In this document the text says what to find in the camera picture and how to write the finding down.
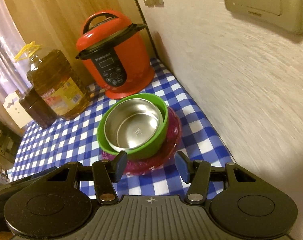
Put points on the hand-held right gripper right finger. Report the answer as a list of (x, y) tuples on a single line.
[(181, 165)]

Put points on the blue checkered tablecloth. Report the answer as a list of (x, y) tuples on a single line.
[(66, 142)]

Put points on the dark folding rack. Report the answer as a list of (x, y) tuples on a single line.
[(2, 140)]

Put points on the sheer curtain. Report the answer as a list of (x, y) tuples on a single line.
[(4, 55)]

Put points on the stainless steel bowl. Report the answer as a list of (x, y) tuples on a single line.
[(136, 127)]

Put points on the red electric pressure cooker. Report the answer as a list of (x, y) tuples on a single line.
[(114, 62)]

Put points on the wooden cabinet panel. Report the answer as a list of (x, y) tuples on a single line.
[(54, 10)]

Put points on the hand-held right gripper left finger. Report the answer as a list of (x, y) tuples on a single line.
[(121, 164)]

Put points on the beige wall socket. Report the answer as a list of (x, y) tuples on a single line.
[(261, 2)]

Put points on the brown canister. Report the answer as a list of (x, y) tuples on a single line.
[(40, 112)]

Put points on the cooking oil bottle yellow cap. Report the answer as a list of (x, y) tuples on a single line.
[(59, 85)]

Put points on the green plastic bowl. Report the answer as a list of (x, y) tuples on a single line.
[(151, 145)]

